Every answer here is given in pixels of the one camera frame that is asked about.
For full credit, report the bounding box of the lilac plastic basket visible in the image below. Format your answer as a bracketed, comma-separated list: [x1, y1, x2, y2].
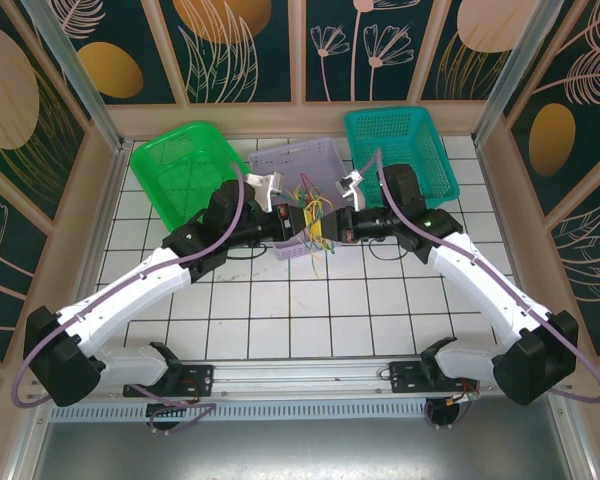
[248, 137, 361, 262]

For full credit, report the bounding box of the green plastic basket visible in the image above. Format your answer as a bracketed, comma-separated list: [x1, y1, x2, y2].
[129, 120, 251, 231]

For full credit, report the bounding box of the teal plastic basket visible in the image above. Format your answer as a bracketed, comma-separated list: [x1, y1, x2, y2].
[342, 105, 461, 209]

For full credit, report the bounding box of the grey metal sheet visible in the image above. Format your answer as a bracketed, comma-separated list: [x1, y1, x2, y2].
[9, 394, 600, 480]

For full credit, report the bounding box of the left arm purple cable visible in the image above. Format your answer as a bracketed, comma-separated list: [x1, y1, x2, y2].
[11, 162, 249, 435]

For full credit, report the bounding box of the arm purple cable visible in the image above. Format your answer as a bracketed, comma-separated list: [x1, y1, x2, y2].
[11, 162, 249, 435]
[358, 147, 600, 431]

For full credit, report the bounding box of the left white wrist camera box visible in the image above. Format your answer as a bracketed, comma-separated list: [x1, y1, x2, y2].
[246, 171, 285, 210]

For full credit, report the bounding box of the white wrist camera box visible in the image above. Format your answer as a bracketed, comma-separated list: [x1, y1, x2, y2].
[333, 169, 365, 210]
[246, 171, 285, 210]

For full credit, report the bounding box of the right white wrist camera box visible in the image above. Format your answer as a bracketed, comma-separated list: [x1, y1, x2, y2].
[333, 169, 365, 210]

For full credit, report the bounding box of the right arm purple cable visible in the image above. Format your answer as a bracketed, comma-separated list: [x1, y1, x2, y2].
[358, 147, 600, 431]

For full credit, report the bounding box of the aluminium side rail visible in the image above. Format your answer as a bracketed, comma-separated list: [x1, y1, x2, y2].
[474, 139, 549, 354]
[57, 141, 134, 362]

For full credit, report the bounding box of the aluminium mounting rail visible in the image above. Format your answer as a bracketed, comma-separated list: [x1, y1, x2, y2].
[27, 352, 576, 404]

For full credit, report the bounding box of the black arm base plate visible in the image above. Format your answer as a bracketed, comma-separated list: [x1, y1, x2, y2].
[388, 360, 481, 396]
[123, 363, 216, 399]

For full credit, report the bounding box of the white perforated cable duct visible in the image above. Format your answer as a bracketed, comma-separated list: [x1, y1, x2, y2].
[47, 401, 431, 424]

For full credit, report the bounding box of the aluminium corner post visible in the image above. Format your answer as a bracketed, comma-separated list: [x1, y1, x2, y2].
[471, 0, 567, 146]
[18, 0, 134, 151]

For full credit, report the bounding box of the black controller board with wires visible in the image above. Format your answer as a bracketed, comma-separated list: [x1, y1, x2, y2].
[423, 389, 481, 431]
[146, 399, 190, 432]

